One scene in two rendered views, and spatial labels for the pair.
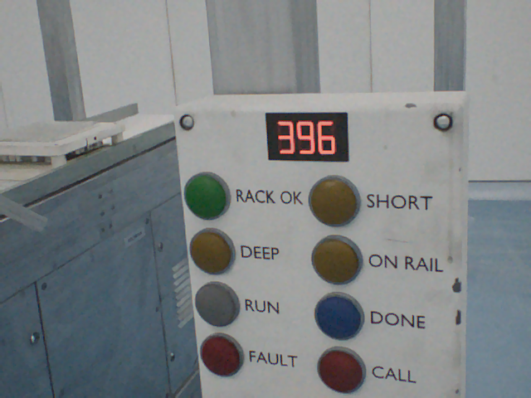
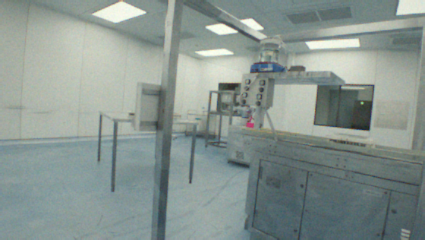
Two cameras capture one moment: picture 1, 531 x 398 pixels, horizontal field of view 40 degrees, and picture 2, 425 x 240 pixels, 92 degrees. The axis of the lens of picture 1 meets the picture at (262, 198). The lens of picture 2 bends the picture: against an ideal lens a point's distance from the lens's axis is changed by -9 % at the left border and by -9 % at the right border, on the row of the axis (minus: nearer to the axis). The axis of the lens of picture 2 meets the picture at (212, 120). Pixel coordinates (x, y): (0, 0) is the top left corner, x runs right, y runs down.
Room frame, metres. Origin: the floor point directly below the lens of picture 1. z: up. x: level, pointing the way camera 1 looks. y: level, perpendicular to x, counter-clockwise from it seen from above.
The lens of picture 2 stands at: (1.19, -1.06, 1.06)
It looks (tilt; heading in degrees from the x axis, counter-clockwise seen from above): 3 degrees down; 111
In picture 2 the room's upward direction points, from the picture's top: 5 degrees clockwise
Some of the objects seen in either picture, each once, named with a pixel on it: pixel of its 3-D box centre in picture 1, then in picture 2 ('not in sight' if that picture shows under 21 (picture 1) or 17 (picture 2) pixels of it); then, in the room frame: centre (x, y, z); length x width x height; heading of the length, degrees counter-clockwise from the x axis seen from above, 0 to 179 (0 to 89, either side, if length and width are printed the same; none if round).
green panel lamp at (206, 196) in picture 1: (206, 196); not in sight; (0.42, 0.03, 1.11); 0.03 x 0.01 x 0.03; 68
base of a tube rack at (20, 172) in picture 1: (49, 159); not in sight; (1.50, 0.45, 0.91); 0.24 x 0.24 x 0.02; 68
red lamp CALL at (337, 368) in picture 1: (340, 371); not in sight; (0.39, -0.04, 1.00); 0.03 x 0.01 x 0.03; 68
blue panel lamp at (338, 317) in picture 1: (338, 317); not in sight; (0.39, -0.04, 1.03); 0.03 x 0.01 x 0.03; 68
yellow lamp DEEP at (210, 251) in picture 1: (211, 252); not in sight; (0.42, 0.03, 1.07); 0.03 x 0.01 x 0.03; 68
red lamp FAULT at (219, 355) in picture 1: (220, 356); not in sight; (0.42, 0.03, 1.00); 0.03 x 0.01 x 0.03; 68
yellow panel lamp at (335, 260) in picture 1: (335, 261); not in sight; (0.39, -0.04, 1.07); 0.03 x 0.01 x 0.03; 68
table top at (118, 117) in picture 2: not in sight; (143, 117); (-1.00, 1.68, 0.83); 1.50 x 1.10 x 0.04; 145
